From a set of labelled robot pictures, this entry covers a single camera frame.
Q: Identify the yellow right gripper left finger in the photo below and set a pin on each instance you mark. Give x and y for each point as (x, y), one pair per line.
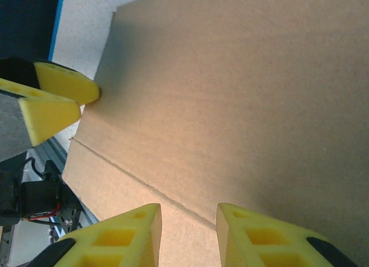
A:
(138, 241)

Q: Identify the brown cardboard box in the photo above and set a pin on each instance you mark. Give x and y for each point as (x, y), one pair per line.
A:
(230, 105)

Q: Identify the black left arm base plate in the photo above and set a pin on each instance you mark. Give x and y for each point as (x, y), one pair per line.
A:
(72, 215)

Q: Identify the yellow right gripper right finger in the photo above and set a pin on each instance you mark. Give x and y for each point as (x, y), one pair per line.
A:
(239, 241)

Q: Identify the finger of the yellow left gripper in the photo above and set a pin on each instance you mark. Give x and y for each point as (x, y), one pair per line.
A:
(69, 82)
(49, 120)

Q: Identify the blue table side rail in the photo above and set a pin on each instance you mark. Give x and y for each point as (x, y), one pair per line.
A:
(57, 19)

